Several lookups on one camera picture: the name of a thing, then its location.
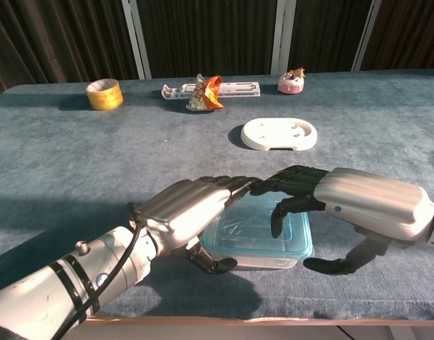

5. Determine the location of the crumpled orange snack wrapper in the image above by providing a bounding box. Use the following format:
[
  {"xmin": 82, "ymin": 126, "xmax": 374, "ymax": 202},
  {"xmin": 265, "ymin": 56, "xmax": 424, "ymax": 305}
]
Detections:
[{"xmin": 186, "ymin": 73, "xmax": 226, "ymax": 113}]

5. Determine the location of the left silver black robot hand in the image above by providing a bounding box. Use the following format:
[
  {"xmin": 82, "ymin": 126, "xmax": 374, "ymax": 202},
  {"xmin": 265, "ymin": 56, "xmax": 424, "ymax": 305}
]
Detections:
[{"xmin": 137, "ymin": 176, "xmax": 262, "ymax": 276}]

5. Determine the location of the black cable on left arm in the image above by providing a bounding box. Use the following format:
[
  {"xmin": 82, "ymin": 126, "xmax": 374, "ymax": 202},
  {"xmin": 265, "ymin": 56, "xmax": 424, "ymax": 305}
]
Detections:
[{"xmin": 53, "ymin": 202, "xmax": 147, "ymax": 340}]

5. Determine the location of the yellow packing tape roll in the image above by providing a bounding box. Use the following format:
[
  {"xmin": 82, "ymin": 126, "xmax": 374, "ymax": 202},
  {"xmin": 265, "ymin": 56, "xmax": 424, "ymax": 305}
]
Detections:
[{"xmin": 85, "ymin": 79, "xmax": 125, "ymax": 111}]

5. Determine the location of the blue-grey table cloth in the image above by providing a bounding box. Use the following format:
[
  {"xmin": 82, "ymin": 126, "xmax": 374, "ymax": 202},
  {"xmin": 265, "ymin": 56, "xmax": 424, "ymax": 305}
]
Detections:
[{"xmin": 0, "ymin": 69, "xmax": 434, "ymax": 322}]

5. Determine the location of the white metal frame post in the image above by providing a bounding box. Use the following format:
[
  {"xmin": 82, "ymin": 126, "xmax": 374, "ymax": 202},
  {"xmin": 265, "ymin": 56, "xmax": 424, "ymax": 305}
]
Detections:
[
  {"xmin": 272, "ymin": 0, "xmax": 296, "ymax": 75},
  {"xmin": 121, "ymin": 0, "xmax": 152, "ymax": 79},
  {"xmin": 351, "ymin": 0, "xmax": 381, "ymax": 72}
]

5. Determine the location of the pink toy cake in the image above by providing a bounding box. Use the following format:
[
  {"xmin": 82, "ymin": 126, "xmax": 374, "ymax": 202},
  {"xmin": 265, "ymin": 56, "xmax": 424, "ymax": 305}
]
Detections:
[{"xmin": 277, "ymin": 67, "xmax": 306, "ymax": 95}]

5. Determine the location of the blue translucent container lid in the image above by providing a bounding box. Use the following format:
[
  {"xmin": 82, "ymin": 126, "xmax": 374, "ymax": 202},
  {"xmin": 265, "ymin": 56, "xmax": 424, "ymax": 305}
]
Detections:
[{"xmin": 199, "ymin": 193, "xmax": 314, "ymax": 263}]

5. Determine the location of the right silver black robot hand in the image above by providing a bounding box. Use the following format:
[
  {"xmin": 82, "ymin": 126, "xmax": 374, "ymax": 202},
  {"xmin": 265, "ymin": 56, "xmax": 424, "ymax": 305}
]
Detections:
[{"xmin": 250, "ymin": 165, "xmax": 434, "ymax": 276}]

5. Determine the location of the white plastic slotted rack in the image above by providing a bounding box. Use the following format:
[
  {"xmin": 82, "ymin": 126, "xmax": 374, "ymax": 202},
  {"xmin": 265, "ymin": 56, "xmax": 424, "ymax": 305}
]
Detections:
[{"xmin": 161, "ymin": 81, "xmax": 262, "ymax": 101}]

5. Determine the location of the white oval plastic base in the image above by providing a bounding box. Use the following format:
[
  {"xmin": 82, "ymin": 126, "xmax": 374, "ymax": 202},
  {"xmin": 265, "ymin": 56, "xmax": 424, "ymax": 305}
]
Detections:
[{"xmin": 240, "ymin": 118, "xmax": 318, "ymax": 152}]

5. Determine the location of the clear plastic food container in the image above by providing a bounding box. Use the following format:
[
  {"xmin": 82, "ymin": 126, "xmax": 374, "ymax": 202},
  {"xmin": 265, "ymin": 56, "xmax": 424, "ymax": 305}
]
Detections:
[{"xmin": 202, "ymin": 244, "xmax": 312, "ymax": 271}]

